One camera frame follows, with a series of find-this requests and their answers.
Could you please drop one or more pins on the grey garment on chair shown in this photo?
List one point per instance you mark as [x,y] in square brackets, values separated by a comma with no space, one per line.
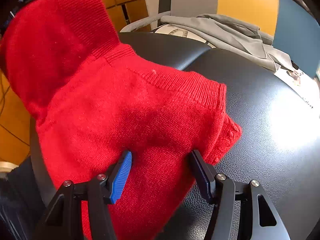
[239,37]

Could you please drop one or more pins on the beige patterned cushion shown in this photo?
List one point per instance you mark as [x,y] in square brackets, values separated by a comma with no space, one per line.
[172,30]

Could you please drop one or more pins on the red knit sweater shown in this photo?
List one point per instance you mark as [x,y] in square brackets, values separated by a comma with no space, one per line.
[93,97]

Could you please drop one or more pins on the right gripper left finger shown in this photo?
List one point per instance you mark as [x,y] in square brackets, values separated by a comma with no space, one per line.
[62,219]

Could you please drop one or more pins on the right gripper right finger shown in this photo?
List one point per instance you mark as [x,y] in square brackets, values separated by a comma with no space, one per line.
[259,218]

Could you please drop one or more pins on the grey yellow blue chair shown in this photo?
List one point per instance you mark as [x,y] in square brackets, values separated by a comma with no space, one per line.
[295,31]

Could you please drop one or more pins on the white printed cushion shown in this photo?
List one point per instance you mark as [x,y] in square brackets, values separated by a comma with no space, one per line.
[303,85]

